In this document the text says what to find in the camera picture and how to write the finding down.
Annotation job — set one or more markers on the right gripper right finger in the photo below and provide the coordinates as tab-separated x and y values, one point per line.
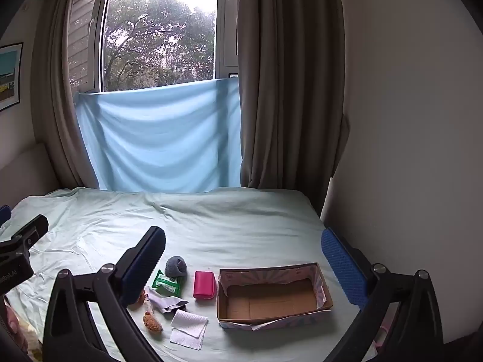
415	332

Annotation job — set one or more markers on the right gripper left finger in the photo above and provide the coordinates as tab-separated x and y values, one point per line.
70	332

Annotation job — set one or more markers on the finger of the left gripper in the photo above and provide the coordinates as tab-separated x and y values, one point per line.
5	214
32	232

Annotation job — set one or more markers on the brown plush toy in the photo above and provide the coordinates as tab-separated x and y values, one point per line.
151	323

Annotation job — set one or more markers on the grey microfibre cloth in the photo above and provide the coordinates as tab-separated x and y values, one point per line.
165	304

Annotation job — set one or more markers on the green wet wipes pack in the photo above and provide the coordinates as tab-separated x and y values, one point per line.
166	285

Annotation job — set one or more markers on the white paper napkin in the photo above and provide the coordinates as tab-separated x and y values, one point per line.
188	330

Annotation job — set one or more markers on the grey fuzzy sock ball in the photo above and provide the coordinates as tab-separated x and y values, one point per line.
176	267

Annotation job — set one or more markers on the pink zip pouch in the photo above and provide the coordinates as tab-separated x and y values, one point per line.
205	286

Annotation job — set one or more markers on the orange green plush toy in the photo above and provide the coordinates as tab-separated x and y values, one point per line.
143	298

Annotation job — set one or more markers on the person's left hand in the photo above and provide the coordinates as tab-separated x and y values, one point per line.
14	327

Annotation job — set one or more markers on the pink object beside bed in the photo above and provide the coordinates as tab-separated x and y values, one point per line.
381	335

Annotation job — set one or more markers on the beige headboard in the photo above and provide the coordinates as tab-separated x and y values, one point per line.
30	174

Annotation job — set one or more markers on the brown left curtain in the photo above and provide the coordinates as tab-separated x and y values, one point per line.
52	105

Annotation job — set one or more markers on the brown curtain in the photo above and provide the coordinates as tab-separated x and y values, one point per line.
291	61
52	105

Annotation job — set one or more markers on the patterned cardboard box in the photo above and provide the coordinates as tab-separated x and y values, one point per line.
278	297

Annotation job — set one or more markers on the pale green bed sheet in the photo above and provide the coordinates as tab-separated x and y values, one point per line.
227	228

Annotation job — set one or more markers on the light blue hanging sheet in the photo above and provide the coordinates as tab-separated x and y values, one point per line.
183	138

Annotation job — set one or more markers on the brown right curtain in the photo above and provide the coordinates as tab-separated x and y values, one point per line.
291	61

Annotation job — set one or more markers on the framed wall picture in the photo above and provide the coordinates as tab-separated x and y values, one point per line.
10	69

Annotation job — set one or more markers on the white window frame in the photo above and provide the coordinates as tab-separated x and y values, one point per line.
119	45

